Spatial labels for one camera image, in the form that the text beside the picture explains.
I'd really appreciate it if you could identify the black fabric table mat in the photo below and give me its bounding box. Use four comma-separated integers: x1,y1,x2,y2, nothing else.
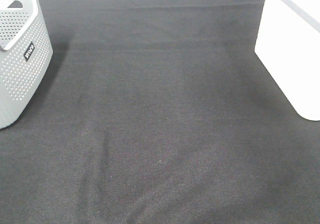
0,0,320,223

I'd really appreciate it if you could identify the white storage box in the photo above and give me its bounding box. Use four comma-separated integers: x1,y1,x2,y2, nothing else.
254,0,320,121

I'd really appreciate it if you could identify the grey perforated laundry basket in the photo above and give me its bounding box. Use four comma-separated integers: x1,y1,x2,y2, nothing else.
0,0,53,128

